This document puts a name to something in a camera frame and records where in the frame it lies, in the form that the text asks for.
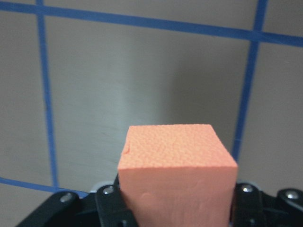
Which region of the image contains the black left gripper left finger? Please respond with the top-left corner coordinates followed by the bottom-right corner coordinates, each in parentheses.
top-left (95, 176), bottom-right (137, 227)

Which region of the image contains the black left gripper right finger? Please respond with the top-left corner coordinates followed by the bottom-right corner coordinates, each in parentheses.
top-left (230, 182), bottom-right (267, 227)

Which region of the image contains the orange foam block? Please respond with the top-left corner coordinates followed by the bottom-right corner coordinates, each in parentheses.
top-left (118, 124), bottom-right (238, 227)

